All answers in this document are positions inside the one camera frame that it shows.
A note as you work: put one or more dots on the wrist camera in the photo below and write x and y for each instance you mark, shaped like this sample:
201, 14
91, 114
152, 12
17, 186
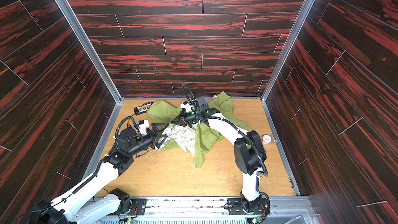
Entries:
142, 126
197, 105

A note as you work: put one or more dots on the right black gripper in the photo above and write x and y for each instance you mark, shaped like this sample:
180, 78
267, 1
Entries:
186, 118

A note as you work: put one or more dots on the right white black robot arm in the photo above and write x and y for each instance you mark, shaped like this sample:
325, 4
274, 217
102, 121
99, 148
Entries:
249, 153

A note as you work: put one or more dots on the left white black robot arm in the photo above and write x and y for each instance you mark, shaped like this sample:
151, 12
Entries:
71, 208

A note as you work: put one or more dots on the metal front rail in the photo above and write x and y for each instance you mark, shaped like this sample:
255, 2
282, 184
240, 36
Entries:
209, 210

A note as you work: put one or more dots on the small white tape roll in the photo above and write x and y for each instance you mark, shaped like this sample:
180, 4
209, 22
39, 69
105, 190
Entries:
267, 139

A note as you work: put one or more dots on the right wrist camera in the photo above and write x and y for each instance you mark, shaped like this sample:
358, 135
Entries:
197, 105

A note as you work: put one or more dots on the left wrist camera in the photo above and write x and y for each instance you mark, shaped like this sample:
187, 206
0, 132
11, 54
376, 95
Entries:
142, 126

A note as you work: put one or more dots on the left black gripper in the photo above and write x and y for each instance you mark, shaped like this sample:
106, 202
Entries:
152, 138

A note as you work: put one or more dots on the black battery pack with wires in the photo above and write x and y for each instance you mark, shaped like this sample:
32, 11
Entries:
142, 108

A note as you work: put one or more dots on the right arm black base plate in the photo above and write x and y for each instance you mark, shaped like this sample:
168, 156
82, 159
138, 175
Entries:
241, 206

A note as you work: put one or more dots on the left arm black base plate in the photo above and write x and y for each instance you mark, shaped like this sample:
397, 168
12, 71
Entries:
132, 206

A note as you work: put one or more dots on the green jacket with cartoon print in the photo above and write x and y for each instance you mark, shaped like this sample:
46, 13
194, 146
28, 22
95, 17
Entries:
199, 139

